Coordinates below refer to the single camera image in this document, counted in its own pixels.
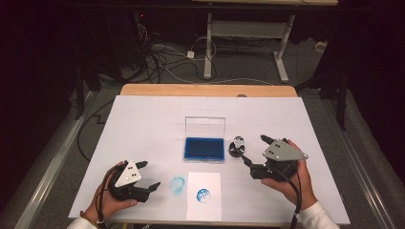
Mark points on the blue ink pad clear case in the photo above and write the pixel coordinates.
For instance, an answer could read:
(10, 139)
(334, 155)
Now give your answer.
(203, 149)

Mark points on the black stamp with clear knob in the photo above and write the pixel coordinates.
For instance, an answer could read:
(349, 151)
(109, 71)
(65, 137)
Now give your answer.
(238, 140)

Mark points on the person's left hand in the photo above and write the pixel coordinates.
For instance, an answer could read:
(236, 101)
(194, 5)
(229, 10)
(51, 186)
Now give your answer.
(103, 203)

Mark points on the black metal stand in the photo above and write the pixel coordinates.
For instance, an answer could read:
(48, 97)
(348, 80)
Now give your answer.
(342, 105)

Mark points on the grey metal floor rail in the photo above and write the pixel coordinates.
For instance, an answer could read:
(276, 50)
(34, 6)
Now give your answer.
(359, 168)
(47, 178)

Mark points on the white floor box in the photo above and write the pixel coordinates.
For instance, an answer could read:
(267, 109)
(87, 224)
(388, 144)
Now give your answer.
(320, 46)

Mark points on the person's right hand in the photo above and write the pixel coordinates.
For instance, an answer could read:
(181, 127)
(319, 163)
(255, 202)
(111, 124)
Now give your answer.
(304, 191)

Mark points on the white power adapter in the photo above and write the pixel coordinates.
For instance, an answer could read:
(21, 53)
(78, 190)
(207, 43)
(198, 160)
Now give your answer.
(190, 54)

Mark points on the black round stamp cap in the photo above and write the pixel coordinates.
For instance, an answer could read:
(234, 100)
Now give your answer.
(237, 153)

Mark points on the white paper sheet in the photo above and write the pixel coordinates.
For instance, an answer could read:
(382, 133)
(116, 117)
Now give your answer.
(203, 181)

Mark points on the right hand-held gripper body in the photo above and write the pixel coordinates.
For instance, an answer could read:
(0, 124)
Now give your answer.
(281, 152)

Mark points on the white-framed desk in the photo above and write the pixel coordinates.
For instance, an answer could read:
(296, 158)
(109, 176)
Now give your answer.
(248, 29)

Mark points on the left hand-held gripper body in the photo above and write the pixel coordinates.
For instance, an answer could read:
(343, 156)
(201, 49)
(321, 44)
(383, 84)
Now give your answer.
(129, 175)

